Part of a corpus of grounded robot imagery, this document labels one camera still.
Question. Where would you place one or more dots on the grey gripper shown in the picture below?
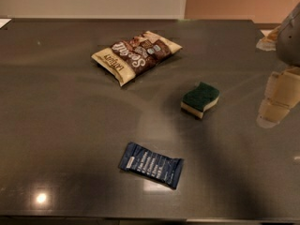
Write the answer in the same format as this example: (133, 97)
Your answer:
(290, 42)

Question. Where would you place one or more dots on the green and yellow sponge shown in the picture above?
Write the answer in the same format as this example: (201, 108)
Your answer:
(200, 99)

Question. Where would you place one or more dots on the dark blue rxbar wrapper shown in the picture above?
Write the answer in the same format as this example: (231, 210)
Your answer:
(151, 165)

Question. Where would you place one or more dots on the brown cream snack bag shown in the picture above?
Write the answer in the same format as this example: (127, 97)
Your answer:
(127, 59)

